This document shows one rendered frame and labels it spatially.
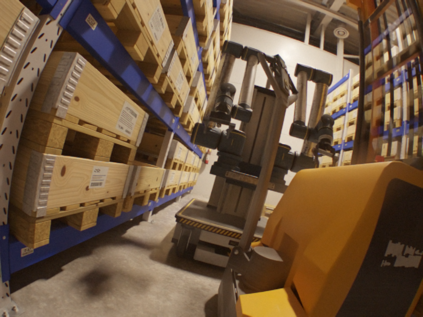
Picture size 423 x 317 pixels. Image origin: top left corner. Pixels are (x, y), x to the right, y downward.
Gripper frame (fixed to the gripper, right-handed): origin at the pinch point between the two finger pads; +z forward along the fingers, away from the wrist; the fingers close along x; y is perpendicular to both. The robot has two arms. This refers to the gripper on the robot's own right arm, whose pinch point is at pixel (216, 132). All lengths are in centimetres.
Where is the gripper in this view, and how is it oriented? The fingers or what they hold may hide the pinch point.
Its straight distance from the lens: 127.9
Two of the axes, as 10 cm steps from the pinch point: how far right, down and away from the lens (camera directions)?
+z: -2.2, 8.5, -4.7
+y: -0.8, 4.7, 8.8
